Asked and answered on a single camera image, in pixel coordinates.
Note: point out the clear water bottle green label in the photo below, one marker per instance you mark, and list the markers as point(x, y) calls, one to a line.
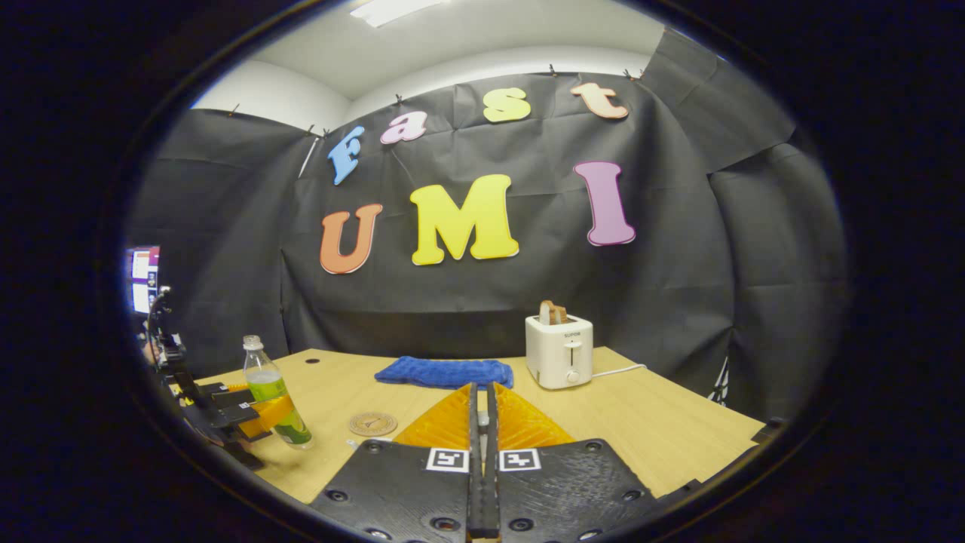
point(264, 377)

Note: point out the ceiling light panel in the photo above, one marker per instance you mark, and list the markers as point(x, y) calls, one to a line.
point(396, 10)

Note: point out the round wooden coaster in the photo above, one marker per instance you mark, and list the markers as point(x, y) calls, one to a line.
point(372, 424)

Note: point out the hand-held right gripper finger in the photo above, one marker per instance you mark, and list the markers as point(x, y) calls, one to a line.
point(491, 483)
point(473, 483)

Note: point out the brown toast slice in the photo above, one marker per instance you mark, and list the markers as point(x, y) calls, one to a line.
point(552, 313)

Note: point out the computer monitor screen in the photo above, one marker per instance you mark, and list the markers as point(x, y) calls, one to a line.
point(143, 279)

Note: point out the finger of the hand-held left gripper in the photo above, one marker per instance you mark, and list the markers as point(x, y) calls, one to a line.
point(241, 415)
point(211, 389)

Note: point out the blue folded towel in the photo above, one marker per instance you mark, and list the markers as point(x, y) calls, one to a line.
point(445, 372)

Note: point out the thin white rod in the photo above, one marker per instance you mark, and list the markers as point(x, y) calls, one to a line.
point(309, 157)

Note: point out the white toaster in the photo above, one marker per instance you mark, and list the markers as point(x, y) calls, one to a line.
point(558, 354)

